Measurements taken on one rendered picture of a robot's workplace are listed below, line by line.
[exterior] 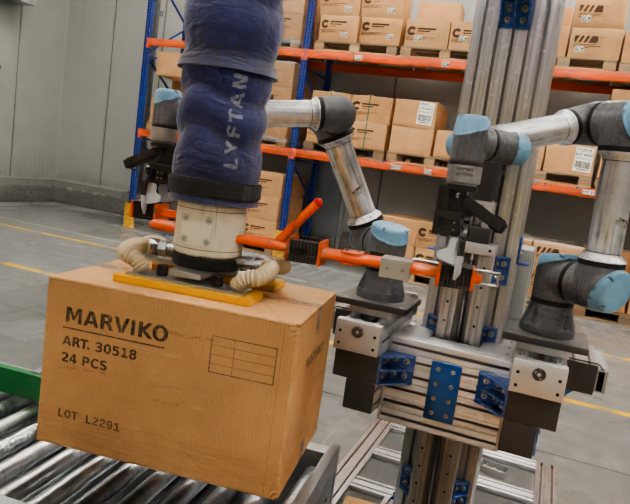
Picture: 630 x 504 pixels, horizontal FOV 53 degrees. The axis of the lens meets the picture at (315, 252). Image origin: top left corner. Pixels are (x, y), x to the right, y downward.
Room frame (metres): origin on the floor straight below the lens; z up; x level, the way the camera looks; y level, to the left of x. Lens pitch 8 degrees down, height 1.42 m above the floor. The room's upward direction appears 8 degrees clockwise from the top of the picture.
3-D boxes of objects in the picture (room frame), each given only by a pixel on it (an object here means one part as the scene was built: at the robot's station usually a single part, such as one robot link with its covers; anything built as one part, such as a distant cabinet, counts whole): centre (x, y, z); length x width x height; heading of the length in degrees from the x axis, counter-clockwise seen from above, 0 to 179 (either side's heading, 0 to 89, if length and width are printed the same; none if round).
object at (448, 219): (1.42, -0.30, 1.36); 0.09 x 0.08 x 0.12; 78
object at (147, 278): (1.44, 0.28, 1.11); 0.34 x 0.10 x 0.05; 78
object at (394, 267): (1.43, -0.19, 1.21); 0.07 x 0.07 x 0.04; 78
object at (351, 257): (1.61, 0.05, 1.21); 0.93 x 0.30 x 0.04; 78
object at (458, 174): (1.41, -0.31, 1.44); 0.08 x 0.08 x 0.05
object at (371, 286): (1.92, -0.22, 1.09); 0.15 x 0.15 x 0.10
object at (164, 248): (1.53, 0.26, 1.15); 0.34 x 0.25 x 0.06; 78
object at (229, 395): (1.53, 0.26, 0.89); 0.60 x 0.40 x 0.40; 78
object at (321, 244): (1.48, 0.02, 1.21); 0.10 x 0.08 x 0.06; 168
